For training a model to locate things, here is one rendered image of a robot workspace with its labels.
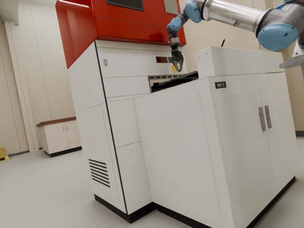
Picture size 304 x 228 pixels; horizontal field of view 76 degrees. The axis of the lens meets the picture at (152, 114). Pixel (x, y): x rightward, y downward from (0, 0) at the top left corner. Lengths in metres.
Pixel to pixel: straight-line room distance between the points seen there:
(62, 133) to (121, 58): 4.32
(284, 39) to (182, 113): 0.52
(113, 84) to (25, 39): 8.16
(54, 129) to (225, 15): 4.99
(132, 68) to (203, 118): 0.69
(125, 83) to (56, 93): 7.57
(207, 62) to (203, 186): 0.61
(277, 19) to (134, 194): 1.20
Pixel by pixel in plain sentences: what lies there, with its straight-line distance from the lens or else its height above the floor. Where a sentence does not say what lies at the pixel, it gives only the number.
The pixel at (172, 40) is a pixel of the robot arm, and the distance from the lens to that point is 1.54.
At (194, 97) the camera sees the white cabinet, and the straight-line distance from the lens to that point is 0.96.
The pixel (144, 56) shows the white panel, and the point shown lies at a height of 1.12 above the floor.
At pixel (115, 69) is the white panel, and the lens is 1.35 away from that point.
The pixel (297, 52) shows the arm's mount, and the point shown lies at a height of 0.85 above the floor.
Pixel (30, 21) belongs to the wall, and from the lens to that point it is 9.67.
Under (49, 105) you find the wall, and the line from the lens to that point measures 8.74.
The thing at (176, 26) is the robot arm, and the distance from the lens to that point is 1.45.
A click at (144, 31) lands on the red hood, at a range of 1.53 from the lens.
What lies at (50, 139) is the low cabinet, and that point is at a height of 0.46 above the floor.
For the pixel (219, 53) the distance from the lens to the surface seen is 1.03.
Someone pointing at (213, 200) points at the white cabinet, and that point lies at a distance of 1.07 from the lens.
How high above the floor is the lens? 0.72
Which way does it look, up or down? 1 degrees down
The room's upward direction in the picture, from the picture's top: 10 degrees counter-clockwise
